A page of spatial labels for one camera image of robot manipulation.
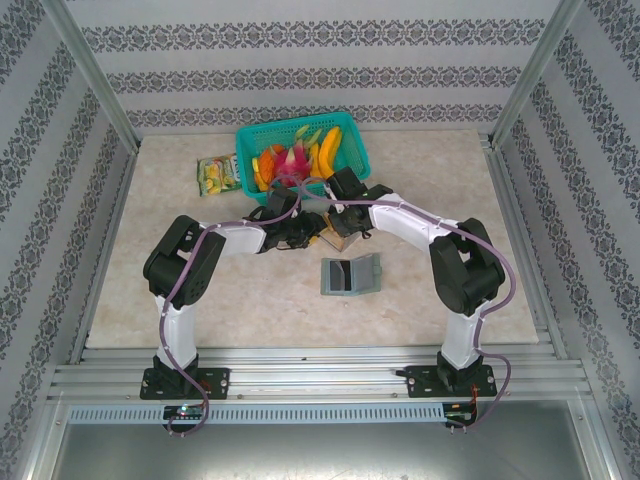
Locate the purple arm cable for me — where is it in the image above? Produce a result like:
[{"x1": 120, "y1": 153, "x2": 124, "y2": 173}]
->
[
  {"x1": 159, "y1": 174, "x2": 306, "y2": 441},
  {"x1": 299, "y1": 177, "x2": 519, "y2": 435}
]

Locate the aluminium front rail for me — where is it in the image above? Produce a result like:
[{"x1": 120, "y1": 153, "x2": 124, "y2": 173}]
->
[{"x1": 47, "y1": 344, "x2": 596, "y2": 401}]

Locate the aluminium frame post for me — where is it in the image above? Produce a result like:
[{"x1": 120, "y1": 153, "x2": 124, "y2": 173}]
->
[
  {"x1": 488, "y1": 0, "x2": 586, "y2": 149},
  {"x1": 40, "y1": 0, "x2": 141, "y2": 154}
]

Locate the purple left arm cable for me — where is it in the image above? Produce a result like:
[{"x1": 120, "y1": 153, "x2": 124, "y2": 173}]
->
[{"x1": 159, "y1": 174, "x2": 306, "y2": 441}]

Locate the teal plastic basket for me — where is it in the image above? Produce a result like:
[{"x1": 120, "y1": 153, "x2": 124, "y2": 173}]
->
[{"x1": 234, "y1": 110, "x2": 372, "y2": 208}]

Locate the orange toy mango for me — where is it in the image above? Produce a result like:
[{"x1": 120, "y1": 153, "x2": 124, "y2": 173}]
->
[{"x1": 257, "y1": 144, "x2": 277, "y2": 182}]

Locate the aluminium side rail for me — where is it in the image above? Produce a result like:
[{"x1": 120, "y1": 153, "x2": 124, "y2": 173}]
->
[
  {"x1": 68, "y1": 149, "x2": 141, "y2": 365},
  {"x1": 480, "y1": 132, "x2": 569, "y2": 360}
]

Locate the large yellow toy banana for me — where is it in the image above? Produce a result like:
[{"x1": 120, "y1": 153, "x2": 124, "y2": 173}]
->
[{"x1": 312, "y1": 126, "x2": 346, "y2": 177}]

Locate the grey card box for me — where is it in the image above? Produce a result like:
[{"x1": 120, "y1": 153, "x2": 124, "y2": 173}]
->
[{"x1": 318, "y1": 253, "x2": 384, "y2": 300}]

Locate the small yellow toy banana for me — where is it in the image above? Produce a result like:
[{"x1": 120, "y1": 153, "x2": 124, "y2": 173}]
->
[{"x1": 305, "y1": 143, "x2": 326, "y2": 181}]

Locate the grey sheet metal panel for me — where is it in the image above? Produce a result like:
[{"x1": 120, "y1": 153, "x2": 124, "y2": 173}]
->
[{"x1": 49, "y1": 422, "x2": 611, "y2": 480}]

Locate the slotted grey cable duct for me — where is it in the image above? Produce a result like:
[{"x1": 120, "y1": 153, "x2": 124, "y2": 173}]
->
[{"x1": 67, "y1": 403, "x2": 446, "y2": 425}]

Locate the pink toy dragon fruit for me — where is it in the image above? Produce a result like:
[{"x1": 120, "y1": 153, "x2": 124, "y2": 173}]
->
[{"x1": 272, "y1": 139, "x2": 315, "y2": 188}]

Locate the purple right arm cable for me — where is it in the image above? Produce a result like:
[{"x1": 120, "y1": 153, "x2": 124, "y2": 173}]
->
[{"x1": 299, "y1": 177, "x2": 519, "y2": 435}]

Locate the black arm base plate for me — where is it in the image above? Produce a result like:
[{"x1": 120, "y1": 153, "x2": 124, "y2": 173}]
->
[
  {"x1": 405, "y1": 364, "x2": 497, "y2": 400},
  {"x1": 139, "y1": 367, "x2": 232, "y2": 401}
]

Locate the green yellow snack packet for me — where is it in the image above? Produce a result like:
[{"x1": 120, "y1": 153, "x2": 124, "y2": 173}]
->
[{"x1": 196, "y1": 152, "x2": 242, "y2": 198}]

